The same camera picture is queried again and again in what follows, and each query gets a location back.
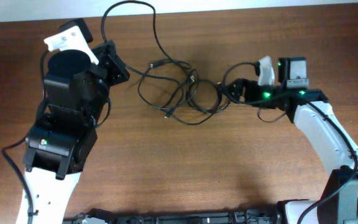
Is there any thick black USB cable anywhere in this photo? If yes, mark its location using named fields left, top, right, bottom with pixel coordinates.
left=100, top=0, right=195, bottom=94

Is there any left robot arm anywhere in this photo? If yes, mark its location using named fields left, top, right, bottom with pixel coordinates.
left=17, top=40, right=129, bottom=223

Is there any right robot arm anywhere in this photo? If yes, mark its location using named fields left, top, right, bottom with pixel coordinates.
left=221, top=56, right=358, bottom=223

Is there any right camera black cable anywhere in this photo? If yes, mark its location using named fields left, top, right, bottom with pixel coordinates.
left=221, top=62, right=358, bottom=224

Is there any camera black cable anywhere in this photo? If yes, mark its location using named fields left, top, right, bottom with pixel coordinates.
left=1, top=49, right=113, bottom=224
left=221, top=62, right=358, bottom=224

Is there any left camera black cable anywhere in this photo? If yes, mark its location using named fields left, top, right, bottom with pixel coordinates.
left=1, top=49, right=113, bottom=224

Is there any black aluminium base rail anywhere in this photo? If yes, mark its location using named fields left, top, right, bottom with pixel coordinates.
left=62, top=200, right=289, bottom=224

